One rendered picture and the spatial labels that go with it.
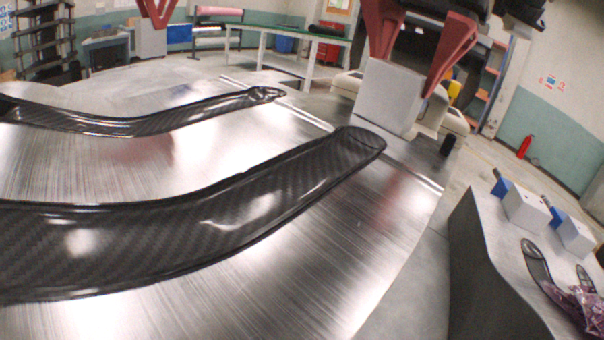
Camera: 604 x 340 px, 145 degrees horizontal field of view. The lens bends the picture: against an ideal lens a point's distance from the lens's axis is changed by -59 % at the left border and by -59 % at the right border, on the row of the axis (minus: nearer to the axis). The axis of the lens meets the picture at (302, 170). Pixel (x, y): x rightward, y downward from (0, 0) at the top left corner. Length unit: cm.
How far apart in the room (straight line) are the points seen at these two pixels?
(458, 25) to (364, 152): 12
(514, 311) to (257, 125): 21
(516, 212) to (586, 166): 582
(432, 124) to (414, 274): 43
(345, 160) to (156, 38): 28
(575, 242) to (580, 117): 552
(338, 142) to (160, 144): 12
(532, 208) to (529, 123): 531
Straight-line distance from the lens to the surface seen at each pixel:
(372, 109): 21
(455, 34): 19
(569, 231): 35
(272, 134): 16
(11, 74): 672
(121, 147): 15
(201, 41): 579
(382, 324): 19
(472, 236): 24
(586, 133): 593
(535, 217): 28
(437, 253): 25
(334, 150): 16
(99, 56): 592
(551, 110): 563
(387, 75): 20
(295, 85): 30
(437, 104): 57
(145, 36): 34
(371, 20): 21
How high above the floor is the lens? 96
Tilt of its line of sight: 35 degrees down
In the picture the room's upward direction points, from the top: 12 degrees clockwise
